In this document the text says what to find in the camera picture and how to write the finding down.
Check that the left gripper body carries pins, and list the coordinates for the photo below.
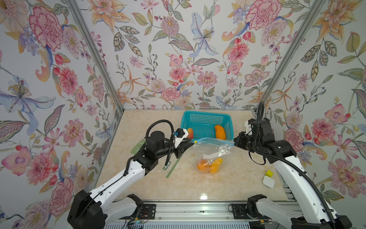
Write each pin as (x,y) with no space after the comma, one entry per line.
(179,146)

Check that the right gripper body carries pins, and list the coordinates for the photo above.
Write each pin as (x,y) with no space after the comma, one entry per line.
(243,140)

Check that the clear zip-top bag blue zipper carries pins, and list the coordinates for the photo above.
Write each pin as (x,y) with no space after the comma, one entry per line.
(210,149)

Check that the small yellow mango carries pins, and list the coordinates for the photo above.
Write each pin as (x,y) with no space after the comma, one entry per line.
(215,166)

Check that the large orange mango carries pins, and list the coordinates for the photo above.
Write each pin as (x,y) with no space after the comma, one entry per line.
(203,166)

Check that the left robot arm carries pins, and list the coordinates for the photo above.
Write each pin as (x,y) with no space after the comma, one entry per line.
(109,191)

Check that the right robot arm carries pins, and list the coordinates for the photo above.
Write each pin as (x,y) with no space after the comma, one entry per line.
(315,213)

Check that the small red-yellow mango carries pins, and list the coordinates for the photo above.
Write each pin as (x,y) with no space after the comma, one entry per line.
(190,133)

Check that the orange mango right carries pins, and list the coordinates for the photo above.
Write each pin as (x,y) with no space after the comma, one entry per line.
(220,132)

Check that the teal plastic basket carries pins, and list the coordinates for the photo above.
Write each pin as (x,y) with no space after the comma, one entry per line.
(203,123)

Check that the small yellow cube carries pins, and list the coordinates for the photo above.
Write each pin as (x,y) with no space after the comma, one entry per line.
(269,173)

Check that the white rounded box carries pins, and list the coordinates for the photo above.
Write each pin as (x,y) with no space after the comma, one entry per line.
(268,182)

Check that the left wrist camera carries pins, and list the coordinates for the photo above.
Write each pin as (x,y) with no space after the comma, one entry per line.
(179,135)

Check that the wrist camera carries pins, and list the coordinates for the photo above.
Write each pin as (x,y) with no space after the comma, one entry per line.
(248,127)
(179,135)

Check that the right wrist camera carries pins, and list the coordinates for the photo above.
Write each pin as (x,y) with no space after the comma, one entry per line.
(248,127)

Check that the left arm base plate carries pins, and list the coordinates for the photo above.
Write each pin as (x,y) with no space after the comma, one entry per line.
(145,211)

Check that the aluminium rail front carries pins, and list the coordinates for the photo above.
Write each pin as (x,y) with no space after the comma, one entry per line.
(194,213)

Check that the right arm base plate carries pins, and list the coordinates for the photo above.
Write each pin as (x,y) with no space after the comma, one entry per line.
(240,211)

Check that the right aluminium corner post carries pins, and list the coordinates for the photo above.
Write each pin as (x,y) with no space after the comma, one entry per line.
(314,9)

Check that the aluminium corner post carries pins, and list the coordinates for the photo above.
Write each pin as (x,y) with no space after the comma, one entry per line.
(314,9)
(78,17)

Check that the left aluminium corner post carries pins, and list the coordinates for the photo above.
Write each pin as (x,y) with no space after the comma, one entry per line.
(78,17)

